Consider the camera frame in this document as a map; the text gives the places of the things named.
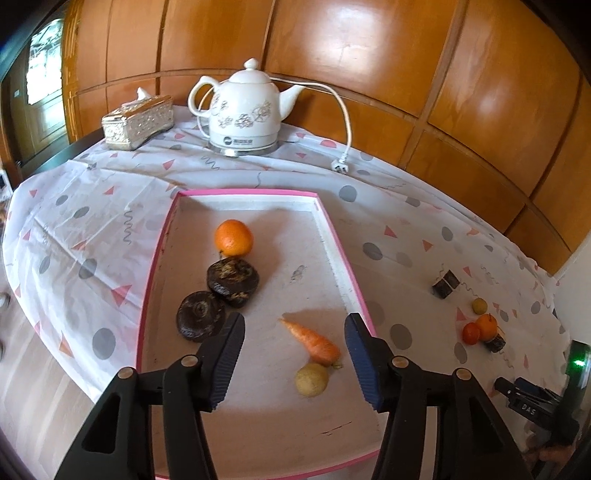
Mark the pink cardboard tray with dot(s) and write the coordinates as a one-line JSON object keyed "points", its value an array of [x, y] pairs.
{"points": [[277, 286]]}

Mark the small orange carrot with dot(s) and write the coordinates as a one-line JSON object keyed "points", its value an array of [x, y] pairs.
{"points": [[316, 344]]}

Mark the orange tangerine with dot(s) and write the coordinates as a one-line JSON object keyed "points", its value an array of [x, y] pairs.
{"points": [[487, 325], [234, 237]]}

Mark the white floral electric kettle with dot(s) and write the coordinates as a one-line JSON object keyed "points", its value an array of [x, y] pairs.
{"points": [[244, 106]]}

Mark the ornate silver tissue box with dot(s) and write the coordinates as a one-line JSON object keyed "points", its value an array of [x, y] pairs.
{"points": [[138, 122]]}

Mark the yellow longan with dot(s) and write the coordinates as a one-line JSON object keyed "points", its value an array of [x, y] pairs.
{"points": [[479, 306]]}

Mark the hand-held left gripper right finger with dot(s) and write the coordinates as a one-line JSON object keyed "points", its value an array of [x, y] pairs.
{"points": [[362, 364]]}

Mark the silver kettle base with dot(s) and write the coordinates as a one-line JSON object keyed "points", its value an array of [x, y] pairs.
{"points": [[240, 147]]}

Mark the yellow potato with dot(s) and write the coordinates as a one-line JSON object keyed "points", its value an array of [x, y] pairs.
{"points": [[312, 380]]}

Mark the red tomato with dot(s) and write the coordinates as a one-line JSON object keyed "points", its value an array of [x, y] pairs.
{"points": [[470, 334]]}

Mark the white tissue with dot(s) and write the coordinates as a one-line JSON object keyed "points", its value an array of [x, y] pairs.
{"points": [[143, 93]]}

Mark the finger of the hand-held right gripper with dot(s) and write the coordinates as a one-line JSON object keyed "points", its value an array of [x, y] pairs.
{"points": [[538, 388], [505, 387]]}

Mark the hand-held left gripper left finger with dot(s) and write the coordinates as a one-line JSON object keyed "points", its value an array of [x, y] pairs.
{"points": [[224, 364]]}

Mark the wooden door with glass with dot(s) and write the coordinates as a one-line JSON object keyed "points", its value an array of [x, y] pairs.
{"points": [[46, 115]]}

